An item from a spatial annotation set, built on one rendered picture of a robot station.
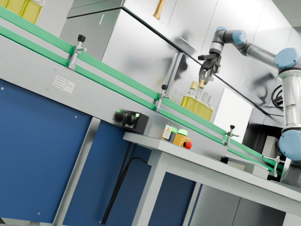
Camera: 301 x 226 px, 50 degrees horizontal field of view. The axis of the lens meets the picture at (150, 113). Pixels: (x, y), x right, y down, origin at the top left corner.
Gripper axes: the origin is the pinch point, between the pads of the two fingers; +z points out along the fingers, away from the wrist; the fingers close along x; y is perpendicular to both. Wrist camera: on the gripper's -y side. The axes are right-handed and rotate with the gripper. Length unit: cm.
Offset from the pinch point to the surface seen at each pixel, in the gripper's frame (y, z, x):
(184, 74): -3.5, -2.6, 12.2
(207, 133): 1.8, 28.3, -13.5
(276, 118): 104, -13, 5
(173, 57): -14.3, -8.8, 15.2
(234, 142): 43.4, 23.8, -3.9
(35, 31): -101, 24, -14
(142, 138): -57, 45, -32
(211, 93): 25.6, -2.4, 12.3
